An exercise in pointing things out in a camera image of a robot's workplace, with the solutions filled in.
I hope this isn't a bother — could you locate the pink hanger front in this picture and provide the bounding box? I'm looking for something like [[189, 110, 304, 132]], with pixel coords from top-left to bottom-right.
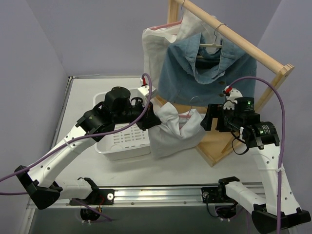
[[178, 96, 202, 118]]

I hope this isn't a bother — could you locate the pink hanger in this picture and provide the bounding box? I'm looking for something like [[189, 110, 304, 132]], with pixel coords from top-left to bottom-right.
[[150, 21, 181, 30], [178, 96, 202, 118]]

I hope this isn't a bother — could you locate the white skirt front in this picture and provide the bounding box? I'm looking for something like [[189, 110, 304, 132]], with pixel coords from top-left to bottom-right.
[[148, 103, 206, 159]]

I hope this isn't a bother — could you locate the blue denim skirt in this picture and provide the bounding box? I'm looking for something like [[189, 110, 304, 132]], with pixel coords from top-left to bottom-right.
[[158, 33, 257, 107]]

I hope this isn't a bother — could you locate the cream white hanger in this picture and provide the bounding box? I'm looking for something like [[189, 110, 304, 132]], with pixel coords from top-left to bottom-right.
[[200, 23, 227, 53]]

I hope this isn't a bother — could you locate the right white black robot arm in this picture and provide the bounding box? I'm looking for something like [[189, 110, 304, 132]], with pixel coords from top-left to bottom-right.
[[201, 97, 312, 234]]

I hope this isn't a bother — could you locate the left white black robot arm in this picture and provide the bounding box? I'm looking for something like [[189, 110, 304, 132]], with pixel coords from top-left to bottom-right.
[[15, 85, 161, 210]]

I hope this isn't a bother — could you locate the white pleated skirt back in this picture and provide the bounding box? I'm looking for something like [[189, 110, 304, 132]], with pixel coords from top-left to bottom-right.
[[142, 10, 209, 88]]

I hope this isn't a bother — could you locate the pink hanger back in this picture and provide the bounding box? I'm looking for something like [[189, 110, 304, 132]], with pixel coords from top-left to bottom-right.
[[150, 21, 181, 30]]

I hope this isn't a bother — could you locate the white plastic basket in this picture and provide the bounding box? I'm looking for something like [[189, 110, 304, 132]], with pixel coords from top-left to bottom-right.
[[94, 86, 151, 161]]

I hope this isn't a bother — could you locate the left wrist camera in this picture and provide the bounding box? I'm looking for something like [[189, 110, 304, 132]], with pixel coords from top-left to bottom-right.
[[137, 85, 157, 102]]

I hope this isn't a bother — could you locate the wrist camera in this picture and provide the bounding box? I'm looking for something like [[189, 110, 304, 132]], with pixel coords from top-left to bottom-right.
[[137, 85, 157, 102], [222, 86, 243, 111]]

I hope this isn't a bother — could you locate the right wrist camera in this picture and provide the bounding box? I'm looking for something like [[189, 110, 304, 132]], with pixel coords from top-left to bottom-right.
[[222, 86, 243, 111]]

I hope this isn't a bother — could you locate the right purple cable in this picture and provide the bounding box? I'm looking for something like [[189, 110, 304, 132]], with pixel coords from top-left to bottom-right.
[[226, 76, 286, 234]]

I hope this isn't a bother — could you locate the purple cable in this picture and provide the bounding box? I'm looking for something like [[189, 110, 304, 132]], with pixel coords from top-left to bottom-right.
[[226, 76, 286, 234], [0, 73, 154, 222]]

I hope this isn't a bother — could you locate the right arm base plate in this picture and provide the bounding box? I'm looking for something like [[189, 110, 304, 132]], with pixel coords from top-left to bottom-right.
[[201, 187, 222, 204]]

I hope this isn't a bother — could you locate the aluminium mounting rail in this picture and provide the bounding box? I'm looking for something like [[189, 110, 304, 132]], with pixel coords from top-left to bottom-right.
[[27, 181, 265, 212]]

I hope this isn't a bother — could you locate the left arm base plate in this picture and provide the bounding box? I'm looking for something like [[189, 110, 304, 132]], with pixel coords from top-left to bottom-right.
[[68, 188, 115, 205]]

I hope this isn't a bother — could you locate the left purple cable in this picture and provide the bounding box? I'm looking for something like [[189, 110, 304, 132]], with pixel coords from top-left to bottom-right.
[[0, 73, 154, 222]]

